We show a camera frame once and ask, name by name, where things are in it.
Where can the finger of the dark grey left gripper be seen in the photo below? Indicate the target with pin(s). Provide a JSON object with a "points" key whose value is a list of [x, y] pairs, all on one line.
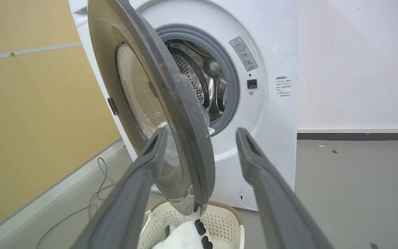
{"points": [[130, 200]]}

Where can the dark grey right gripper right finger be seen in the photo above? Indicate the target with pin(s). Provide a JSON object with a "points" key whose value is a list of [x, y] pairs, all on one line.
{"points": [[275, 200]]}

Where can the grey round washing machine door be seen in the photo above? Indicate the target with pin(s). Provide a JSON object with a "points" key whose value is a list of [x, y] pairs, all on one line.
{"points": [[171, 103]]}

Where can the white front-load washing machine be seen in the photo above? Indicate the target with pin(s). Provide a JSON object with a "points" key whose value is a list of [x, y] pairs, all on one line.
{"points": [[264, 103]]}

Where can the cream perforated laundry basket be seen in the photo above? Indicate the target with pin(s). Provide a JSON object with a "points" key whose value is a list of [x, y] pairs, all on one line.
{"points": [[219, 224]]}

